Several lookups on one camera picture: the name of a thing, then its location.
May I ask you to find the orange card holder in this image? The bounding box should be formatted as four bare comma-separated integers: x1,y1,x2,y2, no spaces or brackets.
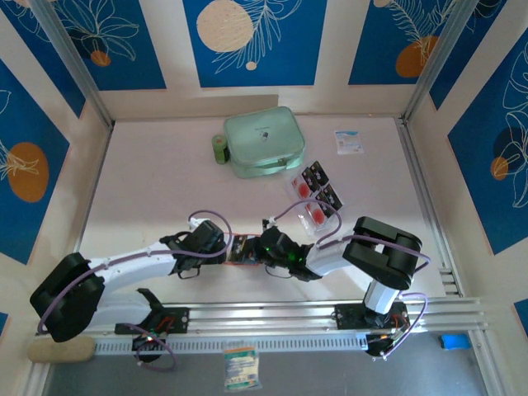
225,233,265,267

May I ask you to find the white card with red circle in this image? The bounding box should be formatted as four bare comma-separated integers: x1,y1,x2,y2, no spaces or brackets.
288,172,315,201
299,201,335,237

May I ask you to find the clear plastic card tray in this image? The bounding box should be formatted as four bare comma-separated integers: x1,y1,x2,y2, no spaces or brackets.
286,160,346,239

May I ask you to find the green cylinder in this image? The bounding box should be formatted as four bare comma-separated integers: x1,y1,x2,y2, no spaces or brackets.
210,132,230,164

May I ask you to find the green white plastic packet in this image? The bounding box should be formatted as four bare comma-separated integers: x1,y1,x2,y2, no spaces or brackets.
222,346,261,391

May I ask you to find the mint green zip pouch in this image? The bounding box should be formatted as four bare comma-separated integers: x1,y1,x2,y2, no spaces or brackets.
223,106,306,179

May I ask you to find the white blue sachet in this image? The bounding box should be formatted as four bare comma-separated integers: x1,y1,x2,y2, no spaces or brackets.
333,130,365,155

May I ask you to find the beige foam pad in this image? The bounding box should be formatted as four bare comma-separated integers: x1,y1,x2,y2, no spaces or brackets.
26,336,97,364

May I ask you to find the blue sponge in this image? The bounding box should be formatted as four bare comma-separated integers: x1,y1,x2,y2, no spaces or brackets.
440,332,471,351

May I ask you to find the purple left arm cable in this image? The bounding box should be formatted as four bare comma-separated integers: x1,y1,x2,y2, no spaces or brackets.
37,209,232,335

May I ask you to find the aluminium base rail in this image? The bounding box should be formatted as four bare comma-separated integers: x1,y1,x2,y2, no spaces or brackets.
97,299,490,336

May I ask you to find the white slotted cable duct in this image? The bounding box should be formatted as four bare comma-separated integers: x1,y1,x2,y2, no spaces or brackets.
94,332,368,355

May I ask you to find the black electronics bracket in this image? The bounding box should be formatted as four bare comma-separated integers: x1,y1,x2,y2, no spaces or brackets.
365,332,408,362
131,333,166,364

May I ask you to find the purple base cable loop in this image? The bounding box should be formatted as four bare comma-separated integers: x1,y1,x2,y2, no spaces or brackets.
381,291,428,360
135,328,179,373

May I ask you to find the aluminium side rail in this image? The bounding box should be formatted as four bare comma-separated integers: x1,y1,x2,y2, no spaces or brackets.
59,121,116,306
396,117,465,298

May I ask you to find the aluminium frame post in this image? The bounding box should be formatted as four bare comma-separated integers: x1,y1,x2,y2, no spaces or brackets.
29,0,116,129
400,0,486,125

